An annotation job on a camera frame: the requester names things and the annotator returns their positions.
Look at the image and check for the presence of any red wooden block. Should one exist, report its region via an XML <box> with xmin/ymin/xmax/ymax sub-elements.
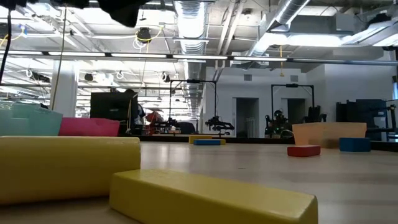
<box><xmin>287</xmin><ymin>144</ymin><xmax>322</xmax><ymax>157</ymax></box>

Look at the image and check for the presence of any yellow wooden cylinder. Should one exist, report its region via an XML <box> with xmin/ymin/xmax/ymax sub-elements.
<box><xmin>0</xmin><ymin>135</ymin><xmax>142</xmax><ymax>205</ymax></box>

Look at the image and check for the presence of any blue wooden block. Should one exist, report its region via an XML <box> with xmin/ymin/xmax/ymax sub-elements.
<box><xmin>193</xmin><ymin>139</ymin><xmax>223</xmax><ymax>146</ymax></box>
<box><xmin>339</xmin><ymin>137</ymin><xmax>371</xmax><ymax>152</ymax></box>

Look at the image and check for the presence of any red background object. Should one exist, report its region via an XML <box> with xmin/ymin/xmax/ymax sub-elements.
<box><xmin>145</xmin><ymin>109</ymin><xmax>165</xmax><ymax>126</ymax></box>

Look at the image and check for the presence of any black monitor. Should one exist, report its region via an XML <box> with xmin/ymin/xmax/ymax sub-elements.
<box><xmin>90</xmin><ymin>91</ymin><xmax>139</xmax><ymax>123</ymax></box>

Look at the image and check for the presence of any red plastic bin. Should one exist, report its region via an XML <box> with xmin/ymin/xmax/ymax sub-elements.
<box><xmin>58</xmin><ymin>117</ymin><xmax>121</xmax><ymax>137</ymax></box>

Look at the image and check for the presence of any overhead light bar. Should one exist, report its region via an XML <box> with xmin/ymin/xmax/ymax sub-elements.
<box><xmin>0</xmin><ymin>50</ymin><xmax>398</xmax><ymax>67</ymax></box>

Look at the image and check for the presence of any orange plastic bin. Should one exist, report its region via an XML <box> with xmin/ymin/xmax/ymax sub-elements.
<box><xmin>292</xmin><ymin>122</ymin><xmax>368</xmax><ymax>149</ymax></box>

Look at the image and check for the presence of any white column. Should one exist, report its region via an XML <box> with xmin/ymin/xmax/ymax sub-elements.
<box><xmin>50</xmin><ymin>60</ymin><xmax>79</xmax><ymax>121</ymax></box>

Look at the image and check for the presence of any teal plastic bin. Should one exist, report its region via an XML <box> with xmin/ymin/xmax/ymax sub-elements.
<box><xmin>0</xmin><ymin>102</ymin><xmax>63</xmax><ymax>137</ymax></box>

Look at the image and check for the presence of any black cabinet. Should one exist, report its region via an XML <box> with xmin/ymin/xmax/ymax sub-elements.
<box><xmin>335</xmin><ymin>98</ymin><xmax>389</xmax><ymax>138</ymax></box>

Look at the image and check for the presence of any black background rig frame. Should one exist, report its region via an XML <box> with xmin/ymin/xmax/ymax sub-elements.
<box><xmin>270</xmin><ymin>83</ymin><xmax>315</xmax><ymax>124</ymax></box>
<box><xmin>169</xmin><ymin>79</ymin><xmax>218</xmax><ymax>125</ymax></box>

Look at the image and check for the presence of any silver round ceiling duct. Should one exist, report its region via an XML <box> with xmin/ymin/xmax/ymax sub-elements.
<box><xmin>247</xmin><ymin>0</ymin><xmax>312</xmax><ymax>57</ymax></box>
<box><xmin>173</xmin><ymin>0</ymin><xmax>208</xmax><ymax>121</ymax></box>

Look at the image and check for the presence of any yellow hanging cable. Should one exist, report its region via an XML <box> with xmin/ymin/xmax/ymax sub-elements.
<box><xmin>49</xmin><ymin>6</ymin><xmax>68</xmax><ymax>112</ymax></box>

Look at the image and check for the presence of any rectangular ceiling duct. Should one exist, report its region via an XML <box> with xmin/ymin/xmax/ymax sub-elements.
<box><xmin>270</xmin><ymin>12</ymin><xmax>398</xmax><ymax>49</ymax></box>

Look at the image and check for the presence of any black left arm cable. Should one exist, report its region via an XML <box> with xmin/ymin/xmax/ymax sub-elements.
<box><xmin>0</xmin><ymin>8</ymin><xmax>12</xmax><ymax>85</ymax></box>

